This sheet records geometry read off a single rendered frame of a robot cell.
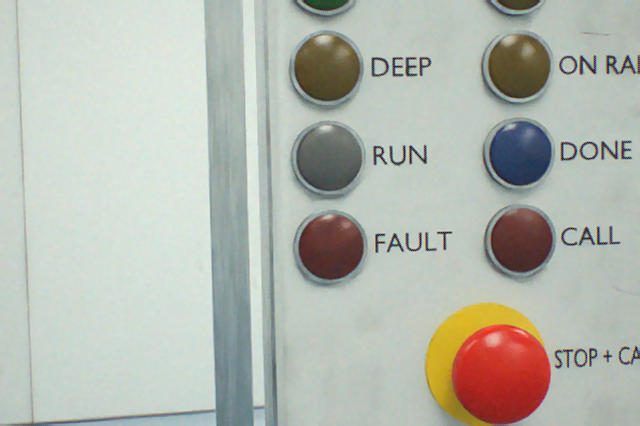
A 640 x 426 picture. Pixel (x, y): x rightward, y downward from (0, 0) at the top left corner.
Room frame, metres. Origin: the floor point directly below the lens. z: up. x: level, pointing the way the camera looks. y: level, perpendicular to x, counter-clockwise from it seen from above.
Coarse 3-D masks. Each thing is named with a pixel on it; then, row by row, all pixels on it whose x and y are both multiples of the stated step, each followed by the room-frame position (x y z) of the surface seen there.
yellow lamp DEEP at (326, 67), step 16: (304, 48) 0.40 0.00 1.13; (320, 48) 0.40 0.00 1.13; (336, 48) 0.40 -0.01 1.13; (352, 48) 0.40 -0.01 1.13; (304, 64) 0.40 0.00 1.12; (320, 64) 0.40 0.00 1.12; (336, 64) 0.40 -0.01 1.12; (352, 64) 0.40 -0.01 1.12; (304, 80) 0.40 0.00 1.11; (320, 80) 0.40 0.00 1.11; (336, 80) 0.40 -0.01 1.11; (352, 80) 0.40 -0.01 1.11; (320, 96) 0.40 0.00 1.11; (336, 96) 0.40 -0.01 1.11
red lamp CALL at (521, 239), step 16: (496, 224) 0.41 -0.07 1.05; (512, 224) 0.41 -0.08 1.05; (528, 224) 0.41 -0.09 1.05; (544, 224) 0.41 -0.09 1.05; (496, 240) 0.41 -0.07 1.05; (512, 240) 0.41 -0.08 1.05; (528, 240) 0.41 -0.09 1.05; (544, 240) 0.41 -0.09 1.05; (496, 256) 0.41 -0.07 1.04; (512, 256) 0.41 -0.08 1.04; (528, 256) 0.41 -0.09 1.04; (544, 256) 0.41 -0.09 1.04
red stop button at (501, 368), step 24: (480, 336) 0.39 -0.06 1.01; (504, 336) 0.39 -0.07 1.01; (528, 336) 0.39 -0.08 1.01; (456, 360) 0.39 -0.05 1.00; (480, 360) 0.38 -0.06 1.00; (504, 360) 0.38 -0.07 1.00; (528, 360) 0.38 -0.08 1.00; (456, 384) 0.39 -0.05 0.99; (480, 384) 0.38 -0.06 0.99; (504, 384) 0.38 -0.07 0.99; (528, 384) 0.38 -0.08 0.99; (480, 408) 0.38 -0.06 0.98; (504, 408) 0.38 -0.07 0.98; (528, 408) 0.39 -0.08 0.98
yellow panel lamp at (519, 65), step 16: (496, 48) 0.41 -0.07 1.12; (512, 48) 0.41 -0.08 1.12; (528, 48) 0.41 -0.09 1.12; (544, 48) 0.41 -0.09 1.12; (496, 64) 0.41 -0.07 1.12; (512, 64) 0.41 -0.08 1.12; (528, 64) 0.41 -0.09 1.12; (544, 64) 0.41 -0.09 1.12; (496, 80) 0.41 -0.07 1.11; (512, 80) 0.41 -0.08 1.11; (528, 80) 0.41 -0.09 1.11; (544, 80) 0.41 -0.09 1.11; (512, 96) 0.41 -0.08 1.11; (528, 96) 0.41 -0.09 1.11
